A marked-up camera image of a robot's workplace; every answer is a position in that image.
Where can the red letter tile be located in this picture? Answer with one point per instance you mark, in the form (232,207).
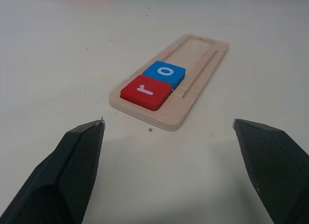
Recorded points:
(154,99)

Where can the blue letter tile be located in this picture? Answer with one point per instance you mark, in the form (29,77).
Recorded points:
(154,70)

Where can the wooden letter tray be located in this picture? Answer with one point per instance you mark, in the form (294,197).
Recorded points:
(169,117)

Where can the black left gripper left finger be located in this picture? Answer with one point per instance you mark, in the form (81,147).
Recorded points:
(60,180)

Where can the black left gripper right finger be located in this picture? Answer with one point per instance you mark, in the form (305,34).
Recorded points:
(277,175)

